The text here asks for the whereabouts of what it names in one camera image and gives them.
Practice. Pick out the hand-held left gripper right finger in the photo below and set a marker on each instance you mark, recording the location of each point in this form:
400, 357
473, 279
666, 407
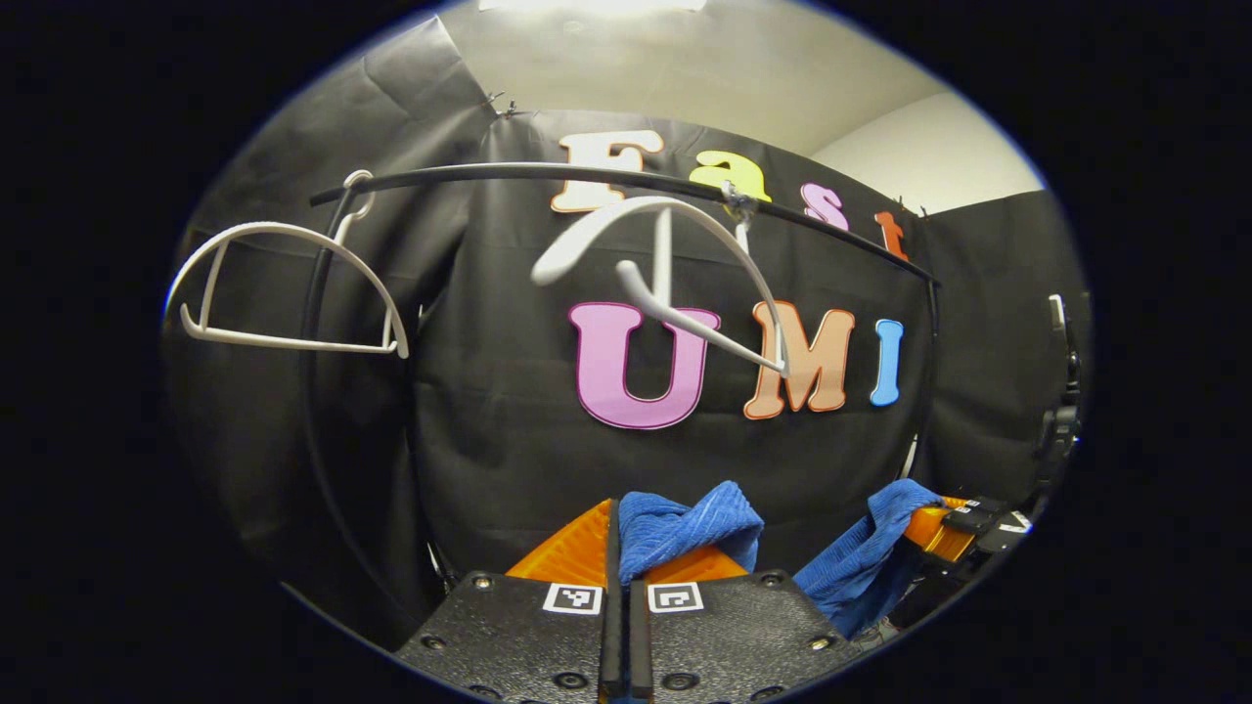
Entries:
734, 636

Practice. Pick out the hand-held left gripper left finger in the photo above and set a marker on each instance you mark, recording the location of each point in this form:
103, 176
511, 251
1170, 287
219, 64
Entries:
509, 636

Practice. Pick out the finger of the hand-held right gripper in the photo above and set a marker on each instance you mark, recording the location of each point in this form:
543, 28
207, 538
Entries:
929, 536

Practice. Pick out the white plastic hanger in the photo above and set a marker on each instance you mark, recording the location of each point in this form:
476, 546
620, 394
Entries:
293, 341
665, 264

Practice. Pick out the black clothes rack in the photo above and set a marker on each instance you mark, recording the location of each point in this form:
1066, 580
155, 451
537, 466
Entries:
489, 172

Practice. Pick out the black metal stand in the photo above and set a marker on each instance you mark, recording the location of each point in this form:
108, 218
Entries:
1061, 430

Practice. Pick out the black backdrop cloth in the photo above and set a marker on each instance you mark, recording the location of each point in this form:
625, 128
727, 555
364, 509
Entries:
509, 440

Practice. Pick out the ceiling light panel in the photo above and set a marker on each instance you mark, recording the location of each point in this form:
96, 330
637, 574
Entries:
592, 5

